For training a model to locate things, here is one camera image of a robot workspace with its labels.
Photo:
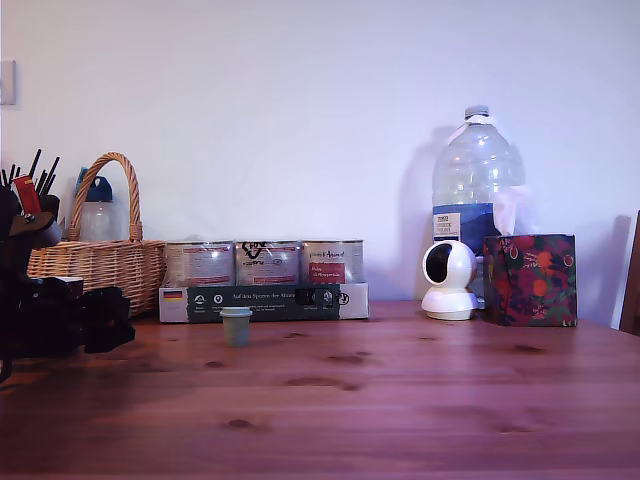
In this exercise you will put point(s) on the pale green coffee capsule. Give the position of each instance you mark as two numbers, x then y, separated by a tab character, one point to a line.
235	330

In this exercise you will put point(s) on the clear bottle with blue cap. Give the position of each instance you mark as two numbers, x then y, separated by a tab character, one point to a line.
100	220

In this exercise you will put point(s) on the can with red white label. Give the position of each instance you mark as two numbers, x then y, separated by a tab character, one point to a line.
200	265

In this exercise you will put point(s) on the dark pen holder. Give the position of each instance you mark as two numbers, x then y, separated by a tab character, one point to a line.
50	210

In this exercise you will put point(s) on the red flat stick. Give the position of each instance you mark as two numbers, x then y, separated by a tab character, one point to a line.
27	192

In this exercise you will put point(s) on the black thin stick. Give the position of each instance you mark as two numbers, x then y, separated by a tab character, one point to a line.
51	174
35	164

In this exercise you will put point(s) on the dark green white cardboard tray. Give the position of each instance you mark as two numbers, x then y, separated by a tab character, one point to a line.
260	302

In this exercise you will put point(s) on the can with black scribble label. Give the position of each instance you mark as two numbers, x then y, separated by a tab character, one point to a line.
267	262

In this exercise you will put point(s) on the can with red square label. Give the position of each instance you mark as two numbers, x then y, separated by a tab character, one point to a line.
330	262

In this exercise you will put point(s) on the large clear water bottle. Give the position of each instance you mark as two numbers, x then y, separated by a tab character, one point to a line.
475	170

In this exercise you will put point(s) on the white tissue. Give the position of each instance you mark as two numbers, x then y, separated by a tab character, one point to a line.
510	210

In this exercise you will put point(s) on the floral dark tissue box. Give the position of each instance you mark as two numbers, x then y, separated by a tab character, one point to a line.
532	282

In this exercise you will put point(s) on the white wall switch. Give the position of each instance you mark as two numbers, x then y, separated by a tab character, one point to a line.
7	82

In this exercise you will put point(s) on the small white round camera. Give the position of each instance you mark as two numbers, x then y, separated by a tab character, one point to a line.
457	295

